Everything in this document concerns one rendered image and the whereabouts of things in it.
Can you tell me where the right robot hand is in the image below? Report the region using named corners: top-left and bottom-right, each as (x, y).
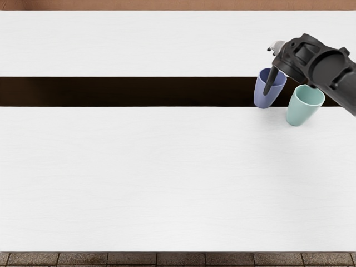
top-left (263, 40), bottom-right (287, 97)

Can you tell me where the blue-purple cup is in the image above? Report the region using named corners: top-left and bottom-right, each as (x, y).
top-left (253, 67), bottom-right (288, 110)

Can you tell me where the mint green cup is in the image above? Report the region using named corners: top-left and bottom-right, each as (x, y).
top-left (286, 84), bottom-right (325, 127)

